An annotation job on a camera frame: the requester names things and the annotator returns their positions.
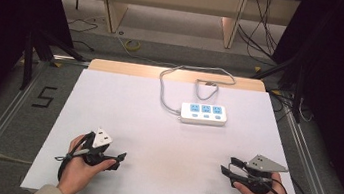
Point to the black metal stand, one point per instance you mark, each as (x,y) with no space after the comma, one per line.
(299,93)
(29,58)

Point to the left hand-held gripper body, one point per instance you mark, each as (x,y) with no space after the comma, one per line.
(96,149)

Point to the white power strip blue sockets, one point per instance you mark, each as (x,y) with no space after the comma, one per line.
(203,114)

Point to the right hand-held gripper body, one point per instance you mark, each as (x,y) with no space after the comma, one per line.
(258,179)

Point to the person's left hand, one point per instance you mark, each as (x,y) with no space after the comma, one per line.
(77,173)

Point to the yellow tape roll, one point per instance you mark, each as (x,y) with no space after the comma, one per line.
(132,45)

